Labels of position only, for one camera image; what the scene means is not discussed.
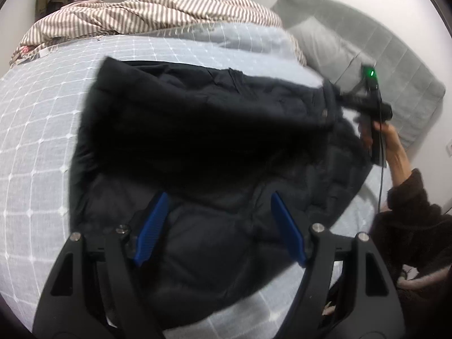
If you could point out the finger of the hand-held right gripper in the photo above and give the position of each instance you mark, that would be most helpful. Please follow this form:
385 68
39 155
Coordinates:
344 99

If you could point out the brown white striped duvet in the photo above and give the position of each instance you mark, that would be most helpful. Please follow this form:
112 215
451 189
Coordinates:
141 10

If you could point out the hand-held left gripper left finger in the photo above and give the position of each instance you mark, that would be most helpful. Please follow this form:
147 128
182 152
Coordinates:
152 233

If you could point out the grey padded headboard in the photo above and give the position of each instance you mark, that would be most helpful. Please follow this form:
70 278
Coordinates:
406 67

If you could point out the black puffer jacket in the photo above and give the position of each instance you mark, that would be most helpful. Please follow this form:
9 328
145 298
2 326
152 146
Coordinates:
212 130

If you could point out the person's right hand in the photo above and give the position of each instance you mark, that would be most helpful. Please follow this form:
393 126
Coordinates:
386 132

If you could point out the grey pillow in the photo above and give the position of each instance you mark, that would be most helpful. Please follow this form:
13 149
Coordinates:
317 42

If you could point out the person's right forearm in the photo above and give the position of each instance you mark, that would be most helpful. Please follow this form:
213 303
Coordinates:
399 166

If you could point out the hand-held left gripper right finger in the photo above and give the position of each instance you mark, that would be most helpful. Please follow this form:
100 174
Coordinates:
287 233

